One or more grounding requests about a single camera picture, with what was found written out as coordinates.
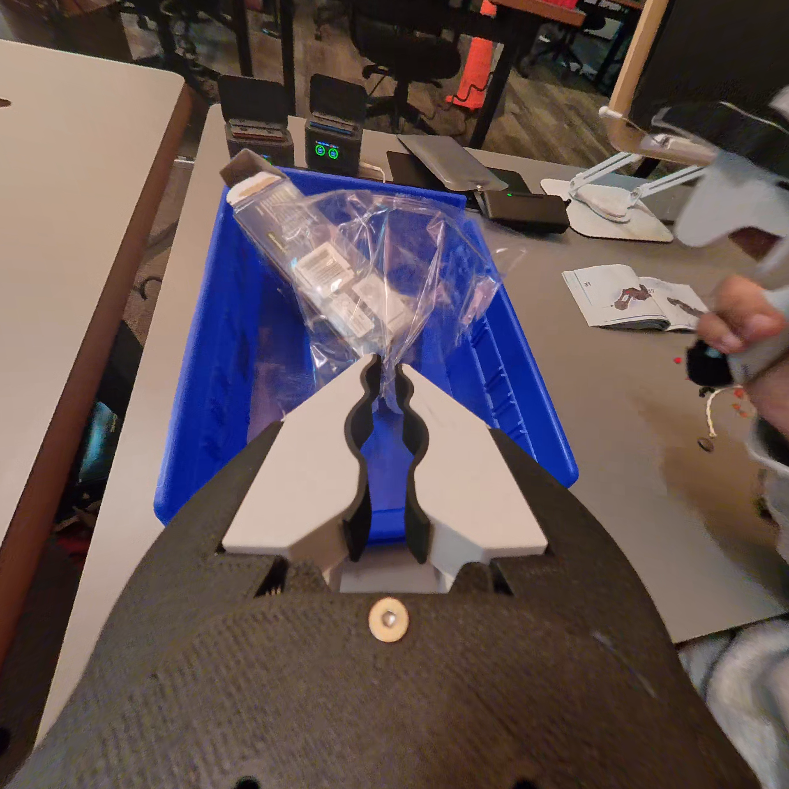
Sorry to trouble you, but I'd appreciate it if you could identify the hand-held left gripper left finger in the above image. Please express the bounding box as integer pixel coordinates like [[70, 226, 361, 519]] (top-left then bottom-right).
[[221, 353, 379, 563]]

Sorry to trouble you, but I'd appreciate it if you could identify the grey flat pouch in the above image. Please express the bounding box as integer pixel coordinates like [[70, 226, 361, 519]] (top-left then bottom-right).
[[397, 134, 508, 192]]

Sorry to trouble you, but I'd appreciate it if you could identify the wooden desk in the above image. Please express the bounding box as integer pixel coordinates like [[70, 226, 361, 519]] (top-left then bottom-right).
[[486, 0, 648, 150]]

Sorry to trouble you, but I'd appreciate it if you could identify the black power bank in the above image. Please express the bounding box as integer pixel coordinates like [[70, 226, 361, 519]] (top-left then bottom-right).
[[476, 189, 572, 236]]

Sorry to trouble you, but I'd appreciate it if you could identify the blue plastic bin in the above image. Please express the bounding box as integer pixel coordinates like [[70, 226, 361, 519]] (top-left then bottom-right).
[[152, 165, 580, 547]]

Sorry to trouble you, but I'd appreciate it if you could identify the black office chair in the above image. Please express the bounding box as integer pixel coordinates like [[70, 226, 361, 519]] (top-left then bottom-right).
[[347, 0, 464, 134]]

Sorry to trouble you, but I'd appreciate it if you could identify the grey side table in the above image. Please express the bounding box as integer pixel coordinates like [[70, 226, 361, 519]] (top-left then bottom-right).
[[0, 39, 196, 667]]

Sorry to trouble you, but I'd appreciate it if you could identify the white laptop stand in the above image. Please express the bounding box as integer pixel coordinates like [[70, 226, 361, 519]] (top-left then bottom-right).
[[540, 104, 723, 244]]

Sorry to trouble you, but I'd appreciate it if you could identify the white lego chain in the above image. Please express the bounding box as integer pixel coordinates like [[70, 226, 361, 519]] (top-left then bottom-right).
[[703, 387, 727, 441]]

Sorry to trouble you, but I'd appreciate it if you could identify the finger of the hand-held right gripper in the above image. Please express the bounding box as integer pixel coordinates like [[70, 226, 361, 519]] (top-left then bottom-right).
[[755, 234, 789, 291], [674, 151, 789, 249]]

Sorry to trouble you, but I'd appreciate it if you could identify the instruction booklet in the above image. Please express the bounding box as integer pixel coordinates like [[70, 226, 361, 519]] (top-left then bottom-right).
[[561, 264, 711, 334]]

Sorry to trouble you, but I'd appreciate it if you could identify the black charging case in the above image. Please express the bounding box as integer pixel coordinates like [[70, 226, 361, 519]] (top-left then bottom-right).
[[305, 73, 369, 178], [217, 74, 297, 166]]

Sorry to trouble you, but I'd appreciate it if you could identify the orange traffic cone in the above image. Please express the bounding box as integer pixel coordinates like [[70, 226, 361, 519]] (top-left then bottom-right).
[[444, 0, 498, 113]]

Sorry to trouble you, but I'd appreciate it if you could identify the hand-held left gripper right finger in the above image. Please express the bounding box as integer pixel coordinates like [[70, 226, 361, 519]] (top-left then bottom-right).
[[394, 364, 550, 577]]

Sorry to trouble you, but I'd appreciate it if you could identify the person's right hand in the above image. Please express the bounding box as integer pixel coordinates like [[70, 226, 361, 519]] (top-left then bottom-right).
[[695, 274, 789, 357]]

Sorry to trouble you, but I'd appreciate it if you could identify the clear plastic bag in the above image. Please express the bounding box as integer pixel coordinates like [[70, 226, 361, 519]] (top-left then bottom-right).
[[288, 187, 526, 404]]

